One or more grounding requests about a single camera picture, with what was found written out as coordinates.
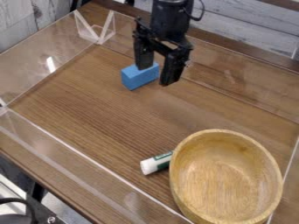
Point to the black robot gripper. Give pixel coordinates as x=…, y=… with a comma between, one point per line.
x=164, y=36

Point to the blue rectangular block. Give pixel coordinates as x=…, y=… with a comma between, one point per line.
x=134, y=78

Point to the light brown wooden bowl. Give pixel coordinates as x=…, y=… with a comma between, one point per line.
x=225, y=178

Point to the white green glue stick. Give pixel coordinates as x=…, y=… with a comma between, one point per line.
x=157, y=163

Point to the clear acrylic corner bracket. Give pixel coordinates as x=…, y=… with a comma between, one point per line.
x=97, y=33

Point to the clear acrylic front wall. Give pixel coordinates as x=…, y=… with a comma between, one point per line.
x=74, y=174

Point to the black metal table frame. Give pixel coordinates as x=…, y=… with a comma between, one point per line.
x=22, y=198

